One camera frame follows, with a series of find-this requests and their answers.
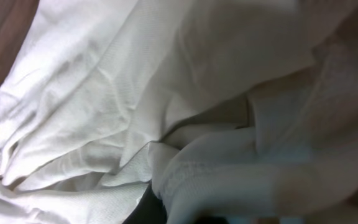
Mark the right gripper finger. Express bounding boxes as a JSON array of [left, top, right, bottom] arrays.
[[123, 183, 167, 224]]

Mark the white t-shirt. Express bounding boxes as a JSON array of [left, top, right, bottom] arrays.
[[0, 1, 358, 223]]

